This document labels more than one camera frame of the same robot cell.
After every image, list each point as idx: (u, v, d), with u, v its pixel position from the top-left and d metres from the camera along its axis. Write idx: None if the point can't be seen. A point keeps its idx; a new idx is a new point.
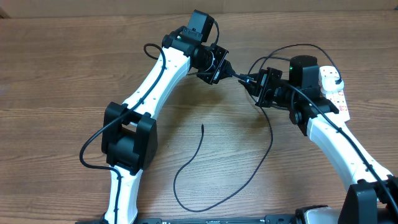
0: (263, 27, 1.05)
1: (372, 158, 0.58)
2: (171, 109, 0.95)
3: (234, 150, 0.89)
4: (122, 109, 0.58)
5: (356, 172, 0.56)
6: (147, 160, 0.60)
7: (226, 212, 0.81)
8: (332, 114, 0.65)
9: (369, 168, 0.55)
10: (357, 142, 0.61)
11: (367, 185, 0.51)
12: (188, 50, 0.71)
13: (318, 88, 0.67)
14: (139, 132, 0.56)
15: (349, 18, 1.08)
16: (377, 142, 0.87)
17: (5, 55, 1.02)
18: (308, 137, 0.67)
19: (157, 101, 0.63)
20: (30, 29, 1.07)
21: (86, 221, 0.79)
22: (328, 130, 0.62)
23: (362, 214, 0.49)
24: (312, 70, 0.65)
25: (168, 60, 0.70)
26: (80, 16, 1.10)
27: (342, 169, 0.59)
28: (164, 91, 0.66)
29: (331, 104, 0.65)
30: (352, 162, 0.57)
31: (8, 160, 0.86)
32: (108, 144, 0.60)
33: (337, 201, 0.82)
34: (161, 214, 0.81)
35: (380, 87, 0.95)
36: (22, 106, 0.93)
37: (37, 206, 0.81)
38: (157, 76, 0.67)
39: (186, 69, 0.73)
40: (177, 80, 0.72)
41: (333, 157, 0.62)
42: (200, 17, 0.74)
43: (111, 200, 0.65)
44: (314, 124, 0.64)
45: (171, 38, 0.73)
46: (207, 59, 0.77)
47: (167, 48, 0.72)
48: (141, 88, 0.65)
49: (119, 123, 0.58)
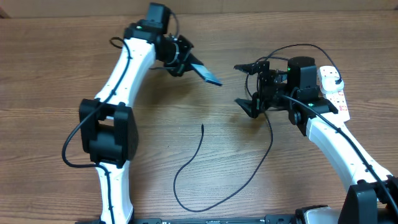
0: (263, 28, 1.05)
1: (371, 158, 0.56)
2: (172, 109, 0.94)
3: (234, 150, 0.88)
4: (94, 102, 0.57)
5: (356, 173, 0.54)
6: (130, 149, 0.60)
7: (226, 212, 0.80)
8: (331, 114, 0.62)
9: (369, 168, 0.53)
10: (357, 142, 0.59)
11: (367, 186, 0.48)
12: (150, 38, 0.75)
13: (316, 88, 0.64)
14: (117, 124, 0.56)
15: (349, 18, 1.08)
16: (378, 142, 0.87)
17: (5, 55, 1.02)
18: (308, 138, 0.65)
19: (129, 89, 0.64)
20: (32, 30, 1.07)
21: (86, 221, 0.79)
22: (327, 130, 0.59)
23: (362, 216, 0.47)
24: (308, 71, 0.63)
25: (132, 50, 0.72)
26: (81, 17, 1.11)
27: (342, 169, 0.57)
28: (134, 81, 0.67)
29: (330, 104, 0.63)
30: (352, 162, 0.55)
31: (8, 160, 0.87)
32: (88, 141, 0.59)
33: (337, 201, 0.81)
34: (161, 214, 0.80)
35: (380, 87, 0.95)
36: (22, 106, 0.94)
37: (37, 206, 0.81)
38: (125, 66, 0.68)
39: (151, 57, 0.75)
40: (145, 70, 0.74)
41: (331, 157, 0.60)
42: (157, 9, 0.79)
43: (105, 198, 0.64)
44: (314, 124, 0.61)
45: (131, 29, 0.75)
46: (170, 53, 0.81)
47: (129, 39, 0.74)
48: (111, 81, 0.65)
49: (95, 119, 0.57)
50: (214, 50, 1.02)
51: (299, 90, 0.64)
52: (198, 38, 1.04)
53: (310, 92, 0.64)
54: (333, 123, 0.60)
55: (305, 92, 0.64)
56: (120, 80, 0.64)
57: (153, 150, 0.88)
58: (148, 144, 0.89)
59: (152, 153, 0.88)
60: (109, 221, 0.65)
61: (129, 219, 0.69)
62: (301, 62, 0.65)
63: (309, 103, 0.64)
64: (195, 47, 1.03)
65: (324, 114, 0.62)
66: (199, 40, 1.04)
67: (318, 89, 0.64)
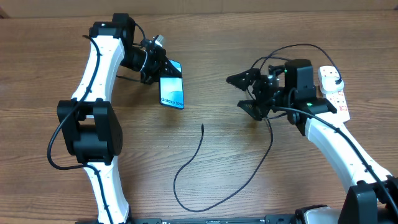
0: (263, 28, 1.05)
1: (371, 158, 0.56)
2: (173, 109, 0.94)
3: (234, 150, 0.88)
4: (71, 103, 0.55)
5: (355, 174, 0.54)
6: (115, 145, 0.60)
7: (226, 212, 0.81)
8: (330, 114, 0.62)
9: (368, 169, 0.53)
10: (356, 142, 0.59)
11: (367, 186, 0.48)
12: (117, 33, 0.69)
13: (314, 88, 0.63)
14: (98, 121, 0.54)
15: (349, 18, 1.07)
16: (378, 142, 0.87)
17: (5, 55, 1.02)
18: (306, 137, 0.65)
19: (104, 86, 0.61)
20: (30, 30, 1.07)
21: (86, 220, 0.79)
22: (326, 130, 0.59)
23: (362, 216, 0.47)
24: (304, 70, 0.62)
25: (101, 46, 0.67)
26: (81, 17, 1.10)
27: (341, 170, 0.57)
28: (108, 76, 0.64)
29: (329, 104, 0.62)
30: (351, 163, 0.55)
31: (8, 160, 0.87)
32: (72, 142, 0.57)
33: (337, 201, 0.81)
34: (161, 214, 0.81)
35: (381, 87, 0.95)
36: (22, 106, 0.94)
37: (36, 206, 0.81)
38: (96, 65, 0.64)
39: (121, 52, 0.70)
40: (117, 65, 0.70)
41: (330, 158, 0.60)
42: (122, 18, 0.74)
43: (99, 199, 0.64)
44: (313, 124, 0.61)
45: (96, 28, 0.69)
46: (135, 65, 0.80)
47: (96, 37, 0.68)
48: (84, 79, 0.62)
49: (75, 119, 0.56)
50: (214, 50, 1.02)
51: (297, 90, 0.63)
52: (198, 38, 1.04)
53: (308, 91, 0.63)
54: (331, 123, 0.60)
55: (303, 93, 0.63)
56: (93, 77, 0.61)
57: (153, 150, 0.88)
58: (148, 144, 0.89)
59: (152, 153, 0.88)
60: (106, 221, 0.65)
61: (126, 217, 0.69)
62: (298, 63, 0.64)
63: (306, 103, 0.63)
64: (195, 48, 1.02)
65: (322, 114, 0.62)
66: (199, 40, 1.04)
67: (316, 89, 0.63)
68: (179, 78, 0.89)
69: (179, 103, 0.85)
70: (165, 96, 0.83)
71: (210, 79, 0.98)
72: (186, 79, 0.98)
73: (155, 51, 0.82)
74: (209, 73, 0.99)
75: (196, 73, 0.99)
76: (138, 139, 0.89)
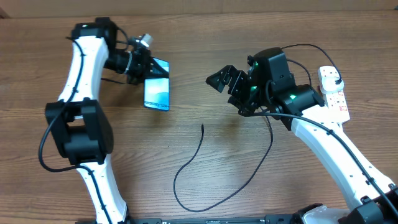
0: (263, 28, 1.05)
1: (369, 164, 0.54)
2: (172, 109, 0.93)
3: (234, 150, 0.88)
4: (58, 104, 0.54)
5: (356, 186, 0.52)
6: (107, 142, 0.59)
7: (226, 212, 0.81)
8: (318, 107, 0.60)
9: (370, 182, 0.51)
10: (352, 144, 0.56)
11: (372, 204, 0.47)
12: (99, 33, 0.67)
13: (290, 76, 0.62)
14: (88, 121, 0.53)
15: (349, 18, 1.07)
16: (378, 142, 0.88)
17: (4, 55, 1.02)
18: (293, 133, 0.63)
19: (89, 85, 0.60)
20: (29, 28, 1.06)
21: (86, 220, 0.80)
22: (316, 132, 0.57)
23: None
24: (275, 60, 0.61)
25: (83, 46, 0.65)
26: (80, 17, 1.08)
27: (339, 179, 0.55)
28: (94, 75, 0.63)
29: (313, 94, 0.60)
30: (351, 174, 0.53)
31: (8, 160, 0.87)
32: (63, 144, 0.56)
33: (337, 201, 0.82)
34: (161, 214, 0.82)
35: (380, 87, 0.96)
36: (22, 106, 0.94)
37: (37, 206, 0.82)
38: (79, 65, 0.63)
39: (104, 51, 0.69)
40: (102, 64, 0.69)
41: (324, 162, 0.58)
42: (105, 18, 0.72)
43: (96, 199, 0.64)
44: (301, 124, 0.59)
45: (76, 29, 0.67)
46: (119, 67, 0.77)
47: (76, 38, 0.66)
48: (69, 81, 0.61)
49: (63, 120, 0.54)
50: (214, 51, 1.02)
51: (274, 81, 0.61)
52: (198, 38, 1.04)
53: (285, 81, 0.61)
54: (322, 122, 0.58)
55: (281, 83, 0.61)
56: (78, 78, 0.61)
57: (152, 150, 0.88)
58: (148, 144, 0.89)
59: (152, 153, 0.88)
60: (104, 221, 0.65)
61: (125, 215, 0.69)
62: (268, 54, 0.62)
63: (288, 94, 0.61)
64: (195, 48, 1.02)
65: (307, 110, 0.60)
66: (199, 40, 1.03)
67: (291, 77, 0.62)
68: (166, 78, 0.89)
69: (164, 105, 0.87)
70: (150, 98, 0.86)
71: None
72: (186, 80, 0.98)
73: (140, 53, 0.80)
74: (209, 74, 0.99)
75: (196, 73, 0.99)
76: (138, 139, 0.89)
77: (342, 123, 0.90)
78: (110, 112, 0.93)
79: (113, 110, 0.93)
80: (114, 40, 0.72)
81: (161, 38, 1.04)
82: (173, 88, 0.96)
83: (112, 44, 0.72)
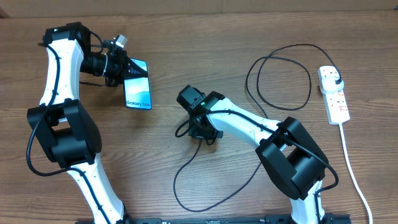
0: (263, 28, 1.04)
1: (261, 118, 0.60)
2: (172, 109, 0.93)
3: (234, 150, 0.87)
4: (40, 109, 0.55)
5: (255, 137, 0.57)
6: (95, 142, 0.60)
7: (226, 212, 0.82)
8: (219, 101, 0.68)
9: (262, 128, 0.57)
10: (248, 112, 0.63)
11: (267, 142, 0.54)
12: (71, 35, 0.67)
13: (202, 97, 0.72)
14: (71, 121, 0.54)
15: (351, 18, 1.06)
16: (377, 142, 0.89)
17: (4, 55, 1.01)
18: (218, 128, 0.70)
19: (69, 86, 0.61)
20: (28, 29, 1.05)
21: (86, 220, 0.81)
22: (222, 116, 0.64)
23: (278, 168, 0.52)
24: (186, 91, 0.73)
25: (58, 50, 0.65)
26: (79, 16, 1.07)
27: (247, 139, 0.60)
28: (72, 76, 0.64)
29: (216, 93, 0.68)
30: (249, 130, 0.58)
31: (8, 160, 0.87)
32: (51, 149, 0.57)
33: (335, 201, 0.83)
34: (161, 214, 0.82)
35: (380, 87, 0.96)
36: (22, 106, 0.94)
37: (37, 206, 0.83)
38: (56, 69, 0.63)
39: (79, 53, 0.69)
40: (79, 66, 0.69)
41: (237, 135, 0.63)
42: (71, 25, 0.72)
43: (91, 200, 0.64)
44: (212, 117, 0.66)
45: (48, 34, 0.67)
46: (96, 70, 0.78)
47: (50, 43, 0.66)
48: (48, 84, 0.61)
49: (48, 124, 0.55)
50: (214, 50, 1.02)
51: (192, 105, 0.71)
52: (198, 38, 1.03)
53: (199, 101, 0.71)
54: (224, 108, 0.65)
55: (197, 103, 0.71)
56: (56, 80, 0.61)
57: (152, 150, 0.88)
58: (148, 144, 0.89)
59: (152, 153, 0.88)
60: (103, 221, 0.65)
61: (122, 214, 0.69)
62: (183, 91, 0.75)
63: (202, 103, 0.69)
64: (194, 48, 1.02)
65: (216, 105, 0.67)
66: (199, 40, 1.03)
67: (204, 97, 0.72)
68: (145, 78, 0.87)
69: (147, 104, 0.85)
70: (130, 98, 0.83)
71: (210, 79, 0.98)
72: (186, 80, 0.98)
73: (115, 54, 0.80)
74: (209, 74, 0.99)
75: (196, 73, 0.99)
76: (138, 140, 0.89)
77: (341, 123, 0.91)
78: (110, 111, 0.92)
79: (112, 109, 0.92)
80: (87, 43, 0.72)
81: (160, 38, 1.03)
82: (173, 88, 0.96)
83: (86, 46, 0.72)
